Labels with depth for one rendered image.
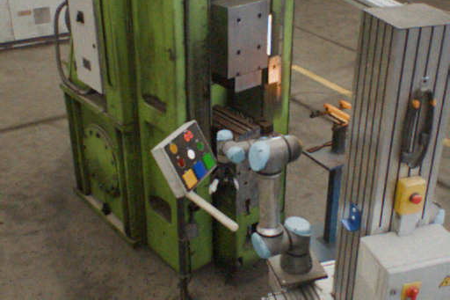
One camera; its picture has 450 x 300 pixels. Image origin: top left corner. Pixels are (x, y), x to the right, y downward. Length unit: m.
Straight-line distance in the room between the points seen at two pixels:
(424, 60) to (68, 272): 2.82
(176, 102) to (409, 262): 1.62
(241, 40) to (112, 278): 1.78
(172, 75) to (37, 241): 1.79
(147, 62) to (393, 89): 1.86
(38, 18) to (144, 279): 5.14
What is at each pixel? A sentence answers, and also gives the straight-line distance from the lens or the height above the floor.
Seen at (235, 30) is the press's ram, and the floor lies 1.63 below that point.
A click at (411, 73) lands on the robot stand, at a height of 1.87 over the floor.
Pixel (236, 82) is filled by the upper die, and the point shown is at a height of 1.33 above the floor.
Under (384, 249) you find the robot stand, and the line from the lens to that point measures 2.23.
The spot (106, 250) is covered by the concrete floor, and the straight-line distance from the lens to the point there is 4.21.
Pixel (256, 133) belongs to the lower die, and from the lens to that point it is 3.53.
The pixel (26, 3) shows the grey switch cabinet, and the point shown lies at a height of 0.57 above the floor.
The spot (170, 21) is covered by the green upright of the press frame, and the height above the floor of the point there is 1.70.
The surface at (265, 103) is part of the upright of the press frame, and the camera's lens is 3.71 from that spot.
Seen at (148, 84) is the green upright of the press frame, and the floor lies 1.23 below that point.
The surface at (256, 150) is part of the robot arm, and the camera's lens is 2.35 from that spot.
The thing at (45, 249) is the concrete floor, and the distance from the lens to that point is 4.33.
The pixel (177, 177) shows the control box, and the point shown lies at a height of 1.05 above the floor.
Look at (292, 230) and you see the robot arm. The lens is 2.58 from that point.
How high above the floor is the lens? 2.58
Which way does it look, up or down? 27 degrees down
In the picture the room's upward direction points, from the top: straight up
